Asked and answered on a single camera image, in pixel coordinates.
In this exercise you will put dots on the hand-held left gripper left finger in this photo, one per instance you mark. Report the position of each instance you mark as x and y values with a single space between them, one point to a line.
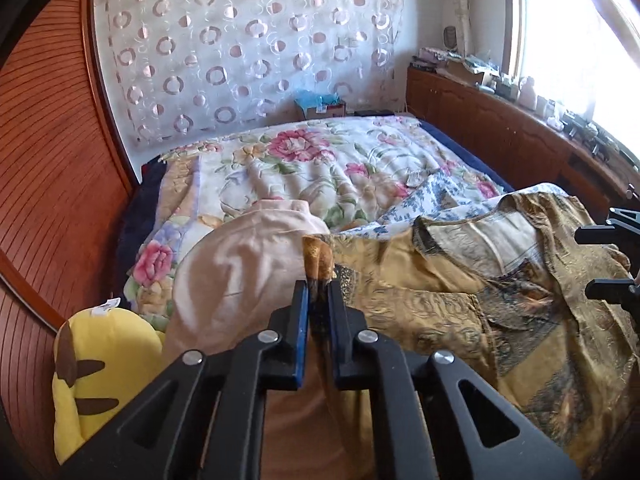
301 332

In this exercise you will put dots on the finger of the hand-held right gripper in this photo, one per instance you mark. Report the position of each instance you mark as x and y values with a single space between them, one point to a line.
617 292
615 232

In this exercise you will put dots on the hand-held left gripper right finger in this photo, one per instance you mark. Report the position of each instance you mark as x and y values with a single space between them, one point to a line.
331 332

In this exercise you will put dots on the gold patterned garment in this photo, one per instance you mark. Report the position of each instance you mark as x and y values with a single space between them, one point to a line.
425 272

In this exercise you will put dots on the pale pink garment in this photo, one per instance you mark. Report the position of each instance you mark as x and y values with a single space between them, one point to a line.
235 280

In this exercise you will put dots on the black hand-held device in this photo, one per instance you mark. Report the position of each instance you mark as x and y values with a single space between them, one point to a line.
580 125
602 144

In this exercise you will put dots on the long wooden cabinet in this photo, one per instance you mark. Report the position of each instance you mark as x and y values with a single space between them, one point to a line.
500 120

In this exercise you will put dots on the pale pink bottle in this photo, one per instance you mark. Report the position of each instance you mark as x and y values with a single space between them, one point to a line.
528 92

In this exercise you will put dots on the blue floral white cloth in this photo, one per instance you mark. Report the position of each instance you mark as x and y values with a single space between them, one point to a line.
430 200

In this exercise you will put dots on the floral quilt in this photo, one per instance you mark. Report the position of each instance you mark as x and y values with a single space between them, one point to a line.
310 160

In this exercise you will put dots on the wooden framed window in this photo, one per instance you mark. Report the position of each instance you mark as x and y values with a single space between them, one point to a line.
580 35

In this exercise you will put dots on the yellow plush toy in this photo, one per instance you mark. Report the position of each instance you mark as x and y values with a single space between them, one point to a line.
100 340

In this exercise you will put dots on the flat cardboard box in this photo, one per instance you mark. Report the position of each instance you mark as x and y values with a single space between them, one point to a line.
462 72

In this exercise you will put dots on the cardboard box with blue cloth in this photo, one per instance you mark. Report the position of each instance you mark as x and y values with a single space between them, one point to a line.
320 105

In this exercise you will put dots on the grey oval device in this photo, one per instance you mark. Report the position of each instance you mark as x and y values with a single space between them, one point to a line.
451 38

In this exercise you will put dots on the cloth wrapped pipe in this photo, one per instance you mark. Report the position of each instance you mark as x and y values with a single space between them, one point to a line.
461 5

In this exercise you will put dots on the wooden slatted wardrobe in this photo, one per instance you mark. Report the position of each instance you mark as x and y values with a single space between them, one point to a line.
55 160

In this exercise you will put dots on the circle patterned wall curtain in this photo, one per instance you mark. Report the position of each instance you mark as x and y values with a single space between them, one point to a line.
225 50

